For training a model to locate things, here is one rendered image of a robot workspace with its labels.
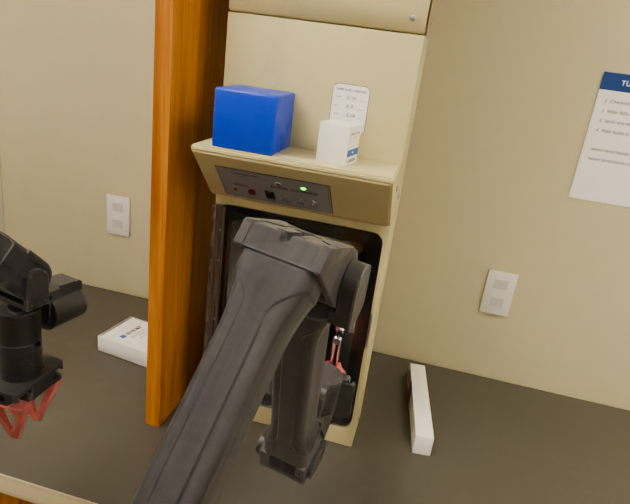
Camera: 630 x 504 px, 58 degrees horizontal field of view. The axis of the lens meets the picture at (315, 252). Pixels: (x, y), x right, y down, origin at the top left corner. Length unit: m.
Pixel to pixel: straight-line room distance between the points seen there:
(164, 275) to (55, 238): 0.84
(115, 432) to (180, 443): 0.78
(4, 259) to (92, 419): 0.52
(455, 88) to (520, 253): 0.42
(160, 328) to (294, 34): 0.56
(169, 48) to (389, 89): 0.35
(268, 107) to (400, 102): 0.21
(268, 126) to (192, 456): 0.57
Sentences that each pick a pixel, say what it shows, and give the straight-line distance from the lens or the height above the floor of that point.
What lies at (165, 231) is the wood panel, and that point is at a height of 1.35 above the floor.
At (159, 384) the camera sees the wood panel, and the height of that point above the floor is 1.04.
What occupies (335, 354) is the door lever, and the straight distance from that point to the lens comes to 1.02.
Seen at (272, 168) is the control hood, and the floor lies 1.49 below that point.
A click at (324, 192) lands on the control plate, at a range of 0.90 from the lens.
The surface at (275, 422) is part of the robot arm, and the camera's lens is 0.73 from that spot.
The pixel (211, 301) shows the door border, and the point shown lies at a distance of 1.11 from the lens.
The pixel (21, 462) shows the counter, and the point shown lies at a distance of 1.17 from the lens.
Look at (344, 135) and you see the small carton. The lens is 0.87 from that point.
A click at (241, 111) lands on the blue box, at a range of 0.89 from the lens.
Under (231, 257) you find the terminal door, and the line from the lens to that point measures 1.06.
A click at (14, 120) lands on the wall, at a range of 1.82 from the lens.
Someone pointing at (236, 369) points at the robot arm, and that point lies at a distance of 0.42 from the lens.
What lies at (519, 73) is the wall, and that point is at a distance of 1.37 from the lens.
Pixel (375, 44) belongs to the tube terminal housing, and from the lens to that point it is 0.94.
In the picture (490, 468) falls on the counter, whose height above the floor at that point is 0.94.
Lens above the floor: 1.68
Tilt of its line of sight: 20 degrees down
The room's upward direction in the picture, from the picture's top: 8 degrees clockwise
